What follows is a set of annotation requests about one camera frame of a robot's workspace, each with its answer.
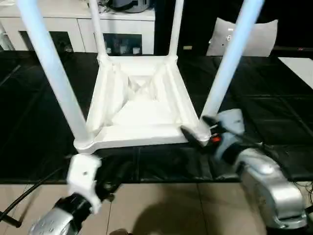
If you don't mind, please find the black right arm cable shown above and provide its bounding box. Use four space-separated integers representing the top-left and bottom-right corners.
215 124 275 153

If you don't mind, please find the black cabinet with yellow label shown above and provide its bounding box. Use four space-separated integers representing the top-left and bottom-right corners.
155 0 245 55

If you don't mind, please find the white cabinet with glass doors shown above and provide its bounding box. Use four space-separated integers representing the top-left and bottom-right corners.
0 0 157 55

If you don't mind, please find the white cushion with badge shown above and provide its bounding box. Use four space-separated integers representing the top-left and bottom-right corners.
205 17 279 57

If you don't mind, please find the white flat board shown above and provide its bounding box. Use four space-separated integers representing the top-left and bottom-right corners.
277 56 313 90

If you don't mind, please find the black work mat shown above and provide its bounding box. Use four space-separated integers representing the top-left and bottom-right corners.
0 47 313 186

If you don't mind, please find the cluster of small bottles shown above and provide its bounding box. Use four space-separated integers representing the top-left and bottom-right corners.
105 33 144 54

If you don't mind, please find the grey brown curtain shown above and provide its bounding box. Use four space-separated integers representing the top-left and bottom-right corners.
0 21 16 52

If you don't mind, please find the white plastic table leg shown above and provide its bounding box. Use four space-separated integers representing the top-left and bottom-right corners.
168 0 186 61
88 0 110 64
16 0 95 150
199 0 267 130

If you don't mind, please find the grey bag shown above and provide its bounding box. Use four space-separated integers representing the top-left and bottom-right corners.
109 0 150 13

